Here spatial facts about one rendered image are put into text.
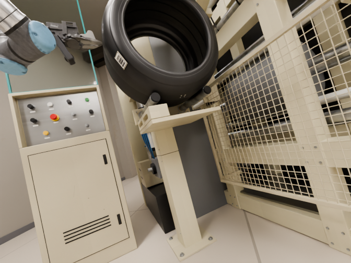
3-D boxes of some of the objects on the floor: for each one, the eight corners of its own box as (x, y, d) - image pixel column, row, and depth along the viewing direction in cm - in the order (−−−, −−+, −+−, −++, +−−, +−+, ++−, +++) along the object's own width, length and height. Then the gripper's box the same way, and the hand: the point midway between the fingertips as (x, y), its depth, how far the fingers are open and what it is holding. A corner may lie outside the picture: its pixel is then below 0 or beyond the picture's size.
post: (177, 240, 114) (97, -72, 129) (194, 232, 119) (115, -68, 134) (185, 250, 102) (95, -96, 117) (202, 240, 107) (115, -90, 122)
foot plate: (166, 240, 118) (165, 237, 118) (197, 224, 128) (196, 222, 128) (179, 262, 93) (178, 258, 94) (217, 240, 103) (216, 237, 104)
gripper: (42, 16, 64) (100, 23, 72) (50, 32, 73) (102, 37, 80) (44, 36, 64) (102, 41, 71) (52, 50, 72) (104, 53, 80)
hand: (100, 45), depth 75 cm, fingers closed
